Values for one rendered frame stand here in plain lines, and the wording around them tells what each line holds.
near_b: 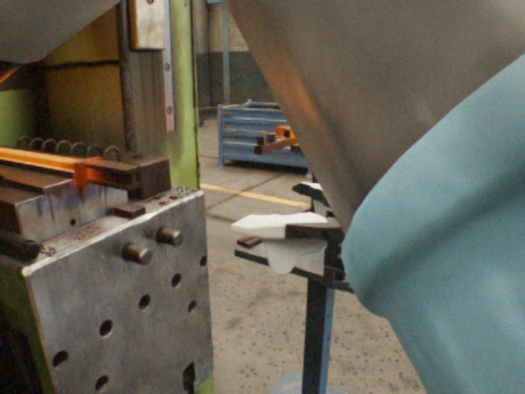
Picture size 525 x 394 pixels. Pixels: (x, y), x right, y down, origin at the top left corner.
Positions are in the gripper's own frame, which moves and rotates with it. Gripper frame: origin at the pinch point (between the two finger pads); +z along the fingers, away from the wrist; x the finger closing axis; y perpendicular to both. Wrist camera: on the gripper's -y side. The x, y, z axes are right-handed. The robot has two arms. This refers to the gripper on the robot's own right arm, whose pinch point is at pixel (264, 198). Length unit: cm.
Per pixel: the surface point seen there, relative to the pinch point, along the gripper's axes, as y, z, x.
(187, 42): -21, 45, 45
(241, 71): -3, 476, 784
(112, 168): -1.1, 23.1, -1.4
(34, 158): -0.7, 42.7, -1.4
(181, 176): 13, 45, 40
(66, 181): 1.1, 30.7, -4.0
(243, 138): 64, 211, 348
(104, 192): 4.7, 30.7, 2.8
